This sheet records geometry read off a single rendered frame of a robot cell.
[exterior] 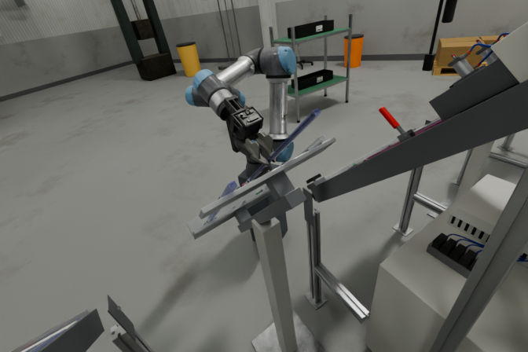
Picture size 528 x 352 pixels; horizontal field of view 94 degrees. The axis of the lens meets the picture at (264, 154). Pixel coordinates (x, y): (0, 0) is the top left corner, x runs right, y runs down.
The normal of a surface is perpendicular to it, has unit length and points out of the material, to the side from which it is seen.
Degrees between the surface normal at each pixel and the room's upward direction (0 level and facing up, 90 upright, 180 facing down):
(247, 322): 0
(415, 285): 0
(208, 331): 0
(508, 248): 90
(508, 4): 90
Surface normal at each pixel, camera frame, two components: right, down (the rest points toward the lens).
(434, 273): -0.13, -0.84
